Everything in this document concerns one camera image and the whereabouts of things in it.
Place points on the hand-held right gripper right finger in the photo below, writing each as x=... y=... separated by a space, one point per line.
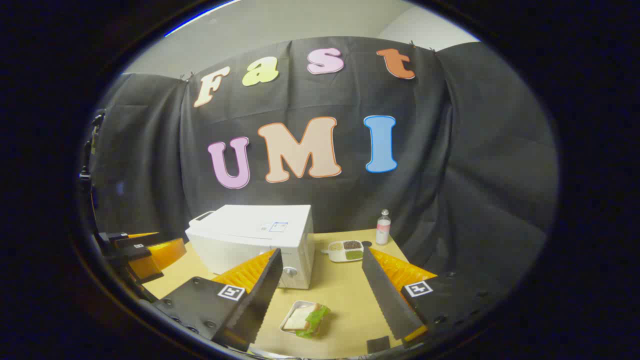
x=385 y=295

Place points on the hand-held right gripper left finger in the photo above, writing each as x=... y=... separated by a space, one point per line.
x=260 y=300

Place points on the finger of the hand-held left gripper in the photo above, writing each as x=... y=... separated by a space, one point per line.
x=165 y=257
x=140 y=241

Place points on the sandwich with green lettuce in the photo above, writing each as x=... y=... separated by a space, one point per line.
x=300 y=317

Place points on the white microwave oven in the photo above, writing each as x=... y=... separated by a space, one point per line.
x=240 y=235

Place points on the white ribbed tray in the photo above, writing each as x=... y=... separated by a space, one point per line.
x=290 y=310

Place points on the white divided grain dish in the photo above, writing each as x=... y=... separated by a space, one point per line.
x=340 y=255

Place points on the clear bottle with pink label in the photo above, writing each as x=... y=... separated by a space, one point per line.
x=383 y=232

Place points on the black backdrop cloth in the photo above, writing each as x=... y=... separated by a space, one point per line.
x=450 y=150

